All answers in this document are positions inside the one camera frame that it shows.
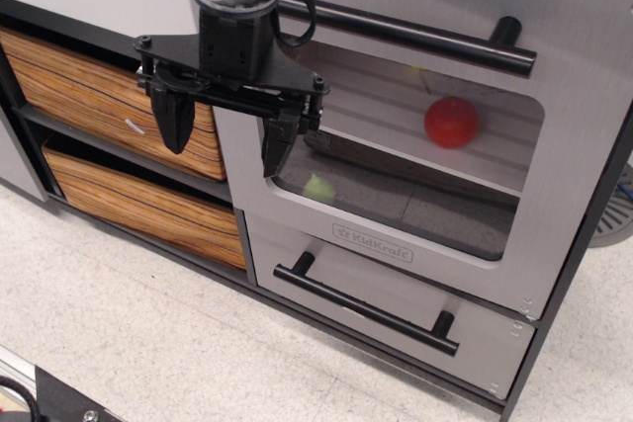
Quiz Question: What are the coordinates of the grey round chair base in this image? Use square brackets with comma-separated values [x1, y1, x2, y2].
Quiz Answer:
[589, 163, 632, 248]

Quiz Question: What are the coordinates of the red toy tomato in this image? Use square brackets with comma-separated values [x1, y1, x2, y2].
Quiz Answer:
[424, 97, 480, 149]

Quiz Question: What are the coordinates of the green toy pear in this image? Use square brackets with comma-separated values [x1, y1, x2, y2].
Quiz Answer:
[302, 174, 336, 205]

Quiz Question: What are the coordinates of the upper wood-pattern fabric bin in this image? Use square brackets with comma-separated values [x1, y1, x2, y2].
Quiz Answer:
[1, 27, 226, 181]

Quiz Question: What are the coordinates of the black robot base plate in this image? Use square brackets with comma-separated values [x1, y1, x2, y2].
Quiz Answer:
[35, 366, 122, 422]

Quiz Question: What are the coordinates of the white oven shelf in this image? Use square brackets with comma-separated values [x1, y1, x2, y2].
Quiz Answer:
[304, 130, 520, 203]

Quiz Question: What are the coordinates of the grey toy oven door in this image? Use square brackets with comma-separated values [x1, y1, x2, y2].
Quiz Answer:
[216, 0, 632, 319]

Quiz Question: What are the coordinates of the wood-pattern fabric bin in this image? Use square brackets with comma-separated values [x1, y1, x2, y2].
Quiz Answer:
[1, 27, 226, 181]
[42, 135, 246, 270]

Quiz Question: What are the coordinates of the black drawer handle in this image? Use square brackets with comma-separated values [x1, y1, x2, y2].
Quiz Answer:
[273, 252, 459, 357]

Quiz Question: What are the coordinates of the black oven door handle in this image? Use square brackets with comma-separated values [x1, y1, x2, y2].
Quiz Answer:
[277, 0, 538, 79]

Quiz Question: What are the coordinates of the lower wood-pattern fabric bin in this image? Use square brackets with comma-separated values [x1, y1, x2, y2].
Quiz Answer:
[42, 135, 246, 270]

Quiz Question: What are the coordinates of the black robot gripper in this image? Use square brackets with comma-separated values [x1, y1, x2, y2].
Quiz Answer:
[134, 10, 329, 178]

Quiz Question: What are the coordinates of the black toy kitchen cabinet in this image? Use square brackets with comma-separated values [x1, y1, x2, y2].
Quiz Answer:
[0, 0, 633, 422]

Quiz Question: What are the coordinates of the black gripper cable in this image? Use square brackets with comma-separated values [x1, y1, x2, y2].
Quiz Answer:
[269, 0, 318, 47]

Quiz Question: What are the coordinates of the grey lower drawer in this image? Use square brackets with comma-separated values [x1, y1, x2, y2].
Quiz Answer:
[246, 214, 535, 398]

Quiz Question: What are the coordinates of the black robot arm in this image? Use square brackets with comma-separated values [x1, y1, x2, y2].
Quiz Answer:
[134, 0, 329, 177]

